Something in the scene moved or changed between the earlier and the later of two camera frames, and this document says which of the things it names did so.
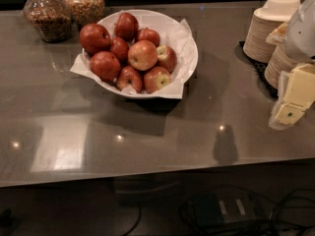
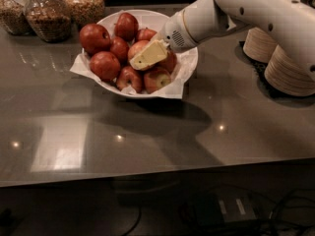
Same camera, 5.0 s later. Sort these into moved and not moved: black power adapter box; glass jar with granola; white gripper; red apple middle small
Moved: white gripper
Not moved: glass jar with granola; black power adapter box; red apple middle small
